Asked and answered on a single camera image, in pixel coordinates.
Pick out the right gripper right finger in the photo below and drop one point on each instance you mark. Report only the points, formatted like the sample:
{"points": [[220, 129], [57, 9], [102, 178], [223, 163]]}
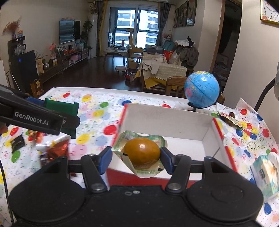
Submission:
{"points": [[178, 167]]}

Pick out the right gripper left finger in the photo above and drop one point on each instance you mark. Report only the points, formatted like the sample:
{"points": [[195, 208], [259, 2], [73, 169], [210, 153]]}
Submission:
{"points": [[93, 166]]}

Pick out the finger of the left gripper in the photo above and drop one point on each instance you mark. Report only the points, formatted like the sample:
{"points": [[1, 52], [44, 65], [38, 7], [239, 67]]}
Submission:
{"points": [[70, 122], [35, 101]]}

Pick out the green snack packet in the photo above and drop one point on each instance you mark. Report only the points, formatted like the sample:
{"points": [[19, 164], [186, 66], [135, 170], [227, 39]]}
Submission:
{"points": [[70, 113]]}

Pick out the copper foil snack bag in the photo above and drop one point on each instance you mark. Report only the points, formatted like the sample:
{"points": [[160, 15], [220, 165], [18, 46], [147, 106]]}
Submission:
{"points": [[57, 150]]}

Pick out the packaged braised egg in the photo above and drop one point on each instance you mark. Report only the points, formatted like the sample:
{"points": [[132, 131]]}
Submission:
{"points": [[141, 154]]}

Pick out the orange red chip bag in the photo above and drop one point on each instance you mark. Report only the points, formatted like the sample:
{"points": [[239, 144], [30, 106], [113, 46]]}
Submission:
{"points": [[34, 136]]}

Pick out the black small snack packet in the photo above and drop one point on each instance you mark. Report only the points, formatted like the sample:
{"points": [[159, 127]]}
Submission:
{"points": [[17, 143]]}

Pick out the purple candy packet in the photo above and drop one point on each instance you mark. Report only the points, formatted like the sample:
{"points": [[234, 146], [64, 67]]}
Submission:
{"points": [[44, 158]]}

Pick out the dark tv console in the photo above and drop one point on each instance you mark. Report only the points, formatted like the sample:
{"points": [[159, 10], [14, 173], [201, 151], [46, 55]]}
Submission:
{"points": [[64, 63]]}

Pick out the red cardboard shoe box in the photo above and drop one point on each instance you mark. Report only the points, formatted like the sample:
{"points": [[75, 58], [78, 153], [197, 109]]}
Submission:
{"points": [[193, 134]]}

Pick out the wrapper on tablecloth edge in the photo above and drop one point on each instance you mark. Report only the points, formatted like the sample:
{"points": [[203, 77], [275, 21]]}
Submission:
{"points": [[230, 120]]}

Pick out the small round stool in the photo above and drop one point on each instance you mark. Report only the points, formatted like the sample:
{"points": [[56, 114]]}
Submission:
{"points": [[121, 69]]}

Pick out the balloon pattern tablecloth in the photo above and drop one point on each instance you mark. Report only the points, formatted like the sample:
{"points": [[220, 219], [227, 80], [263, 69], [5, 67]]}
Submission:
{"points": [[56, 195]]}

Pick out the television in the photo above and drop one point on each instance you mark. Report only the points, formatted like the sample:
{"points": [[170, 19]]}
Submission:
{"points": [[69, 30]]}

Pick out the blue desk globe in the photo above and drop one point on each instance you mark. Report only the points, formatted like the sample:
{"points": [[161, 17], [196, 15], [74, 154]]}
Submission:
{"points": [[202, 89]]}

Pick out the wooden dining chair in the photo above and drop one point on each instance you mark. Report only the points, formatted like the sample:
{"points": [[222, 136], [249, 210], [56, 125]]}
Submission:
{"points": [[175, 84]]}

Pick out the tissue pack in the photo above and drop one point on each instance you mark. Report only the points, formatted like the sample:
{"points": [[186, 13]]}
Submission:
{"points": [[265, 172]]}

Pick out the sofa with cream cover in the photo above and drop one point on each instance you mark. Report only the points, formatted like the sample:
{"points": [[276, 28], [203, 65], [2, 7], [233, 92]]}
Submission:
{"points": [[155, 70]]}

